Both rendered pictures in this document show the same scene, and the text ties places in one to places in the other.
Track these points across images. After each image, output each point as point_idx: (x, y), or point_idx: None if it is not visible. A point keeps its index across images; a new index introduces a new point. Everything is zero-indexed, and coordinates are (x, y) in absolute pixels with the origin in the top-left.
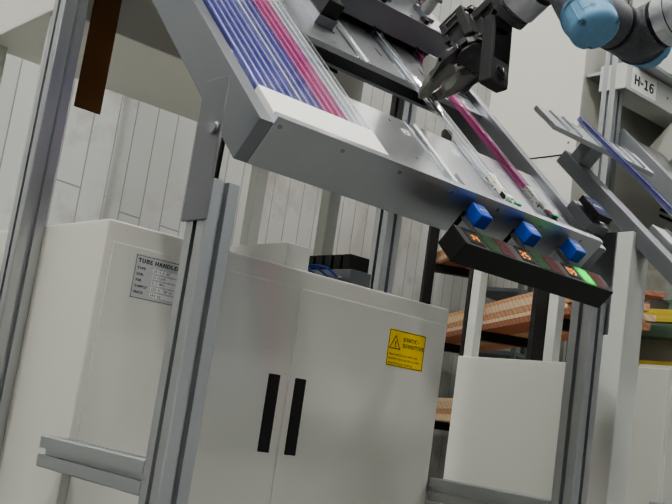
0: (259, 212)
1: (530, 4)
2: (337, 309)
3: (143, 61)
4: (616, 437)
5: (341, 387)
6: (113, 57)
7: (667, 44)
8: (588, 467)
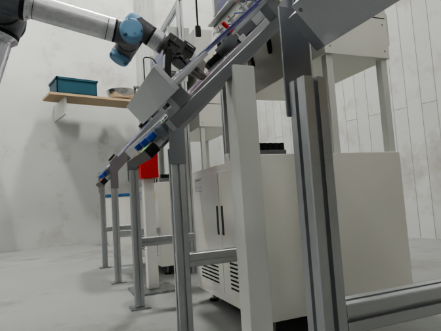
0: (382, 99)
1: (148, 46)
2: (224, 175)
3: (279, 88)
4: (235, 213)
5: (230, 205)
6: (281, 91)
7: (111, 40)
8: (174, 235)
